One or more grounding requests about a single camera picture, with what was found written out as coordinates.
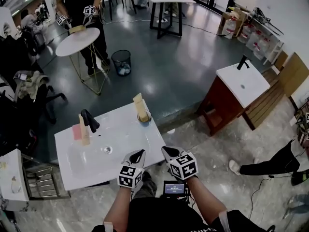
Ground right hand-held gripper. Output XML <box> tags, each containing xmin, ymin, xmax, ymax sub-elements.
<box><xmin>161</xmin><ymin>145</ymin><xmax>199</xmax><ymax>181</ymax></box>

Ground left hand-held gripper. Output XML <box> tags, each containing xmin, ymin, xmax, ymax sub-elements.
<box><xmin>117</xmin><ymin>149</ymin><xmax>147</xmax><ymax>191</ymax></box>

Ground blue cup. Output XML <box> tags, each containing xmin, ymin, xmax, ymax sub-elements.
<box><xmin>137</xmin><ymin>109</ymin><xmax>152</xmax><ymax>123</ymax></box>

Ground person's right forearm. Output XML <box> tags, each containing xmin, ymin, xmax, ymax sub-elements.
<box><xmin>185</xmin><ymin>176</ymin><xmax>229</xmax><ymax>224</ymax></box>

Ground person's left forearm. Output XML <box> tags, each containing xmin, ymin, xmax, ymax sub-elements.
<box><xmin>103</xmin><ymin>186</ymin><xmax>132</xmax><ymax>229</ymax></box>

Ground white washbasin grey stand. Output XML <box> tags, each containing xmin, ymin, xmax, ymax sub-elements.
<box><xmin>54</xmin><ymin>102</ymin><xmax>167</xmax><ymax>192</ymax></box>

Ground person's leg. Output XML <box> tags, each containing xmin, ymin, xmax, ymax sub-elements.
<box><xmin>133</xmin><ymin>171</ymin><xmax>157</xmax><ymax>199</ymax></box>

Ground small black screen device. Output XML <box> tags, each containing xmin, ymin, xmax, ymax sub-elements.
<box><xmin>163</xmin><ymin>180</ymin><xmax>186</xmax><ymax>196</ymax></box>

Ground beige bottle near faucet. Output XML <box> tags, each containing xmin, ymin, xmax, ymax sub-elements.
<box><xmin>78</xmin><ymin>114</ymin><xmax>91</xmax><ymax>146</ymax></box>

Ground black faucet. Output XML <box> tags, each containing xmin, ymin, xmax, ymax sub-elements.
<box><xmin>80</xmin><ymin>109</ymin><xmax>100</xmax><ymax>133</ymax></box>
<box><xmin>236</xmin><ymin>55</ymin><xmax>251</xmax><ymax>71</ymax></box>

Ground person's black shirt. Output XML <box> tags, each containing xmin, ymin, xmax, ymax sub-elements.
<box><xmin>91</xmin><ymin>197</ymin><xmax>272</xmax><ymax>232</ymax></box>

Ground wooden slatted board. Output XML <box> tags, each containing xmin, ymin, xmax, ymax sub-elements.
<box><xmin>242</xmin><ymin>80</ymin><xmax>286</xmax><ymax>131</ymax></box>

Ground black mesh wastebasket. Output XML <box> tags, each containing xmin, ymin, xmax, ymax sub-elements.
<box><xmin>111</xmin><ymin>49</ymin><xmax>132</xmax><ymax>77</ymax></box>

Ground wooden vanity white basin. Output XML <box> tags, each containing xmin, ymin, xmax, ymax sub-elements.
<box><xmin>197</xmin><ymin>59</ymin><xmax>271</xmax><ymax>137</ymax></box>

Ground black office chair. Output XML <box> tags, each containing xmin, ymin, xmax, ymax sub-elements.
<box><xmin>0</xmin><ymin>70</ymin><xmax>68</xmax><ymax>125</ymax></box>

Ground white toiletry bottle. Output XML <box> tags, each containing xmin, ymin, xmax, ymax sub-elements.
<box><xmin>11</xmin><ymin>176</ymin><xmax>22</xmax><ymax>194</ymax></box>

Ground white counter steel rack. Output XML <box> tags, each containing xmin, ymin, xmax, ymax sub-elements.
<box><xmin>0</xmin><ymin>148</ymin><xmax>71</xmax><ymax>212</ymax></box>

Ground beige jacket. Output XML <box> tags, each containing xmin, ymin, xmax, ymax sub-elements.
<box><xmin>13</xmin><ymin>70</ymin><xmax>50</xmax><ymax>100</ymax></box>

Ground round white table gold legs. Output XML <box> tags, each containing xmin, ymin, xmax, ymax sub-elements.
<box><xmin>55</xmin><ymin>27</ymin><xmax>112</xmax><ymax>96</ymax></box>

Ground clear plastic water jug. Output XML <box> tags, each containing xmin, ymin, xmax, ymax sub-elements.
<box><xmin>246</xmin><ymin>30</ymin><xmax>263</xmax><ymax>50</ymax></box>
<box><xmin>238</xmin><ymin>24</ymin><xmax>254</xmax><ymax>44</ymax></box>
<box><xmin>222</xmin><ymin>18</ymin><xmax>237</xmax><ymax>40</ymax></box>
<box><xmin>253</xmin><ymin>37</ymin><xmax>271</xmax><ymax>60</ymax></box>

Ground tan round box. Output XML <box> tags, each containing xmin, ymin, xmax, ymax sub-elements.
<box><xmin>69</xmin><ymin>25</ymin><xmax>87</xmax><ymax>35</ymax></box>

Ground flat cardboard sheet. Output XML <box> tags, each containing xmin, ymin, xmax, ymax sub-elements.
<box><xmin>275</xmin><ymin>52</ymin><xmax>309</xmax><ymax>98</ymax></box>

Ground cardboard box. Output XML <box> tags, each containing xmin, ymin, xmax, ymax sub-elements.
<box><xmin>218</xmin><ymin>6</ymin><xmax>251</xmax><ymax>38</ymax></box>

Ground white metal shelf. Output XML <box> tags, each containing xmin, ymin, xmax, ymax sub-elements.
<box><xmin>248</xmin><ymin>13</ymin><xmax>285</xmax><ymax>65</ymax></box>

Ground white shelf cabinet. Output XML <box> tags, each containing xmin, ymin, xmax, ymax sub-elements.
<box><xmin>0</xmin><ymin>6</ymin><xmax>19</xmax><ymax>41</ymax></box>

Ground black cable bundle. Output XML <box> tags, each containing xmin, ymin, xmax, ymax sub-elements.
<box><xmin>184</xmin><ymin>186</ymin><xmax>197</xmax><ymax>209</ymax></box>

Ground black floor cable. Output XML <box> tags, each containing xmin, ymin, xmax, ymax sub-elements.
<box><xmin>248</xmin><ymin>174</ymin><xmax>276</xmax><ymax>221</ymax></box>

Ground black cable tangle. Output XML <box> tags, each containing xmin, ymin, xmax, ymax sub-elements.
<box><xmin>253</xmin><ymin>7</ymin><xmax>284</xmax><ymax>36</ymax></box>

